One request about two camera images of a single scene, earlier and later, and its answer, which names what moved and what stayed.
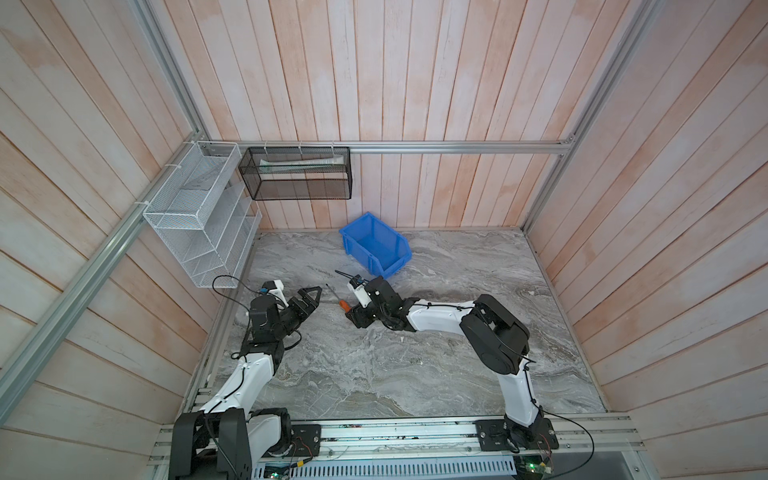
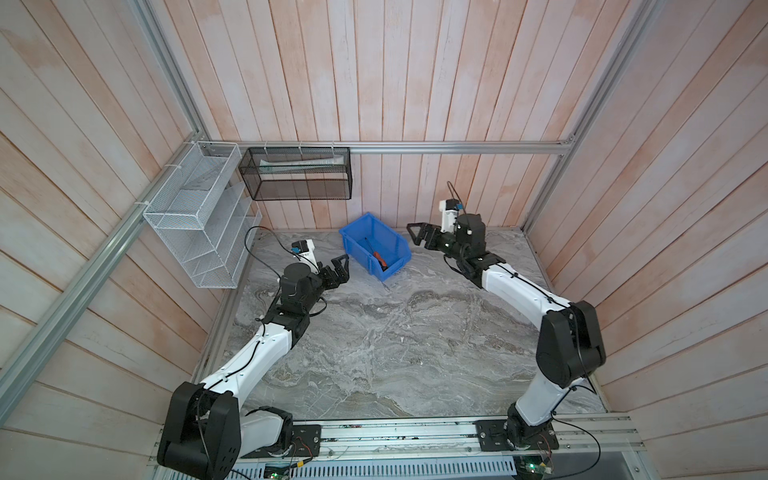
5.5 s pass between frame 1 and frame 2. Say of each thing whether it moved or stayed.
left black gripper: moved
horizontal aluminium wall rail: stayed
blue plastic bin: stayed
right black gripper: moved
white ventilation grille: stayed
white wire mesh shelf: stayed
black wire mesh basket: stayed
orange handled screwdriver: moved
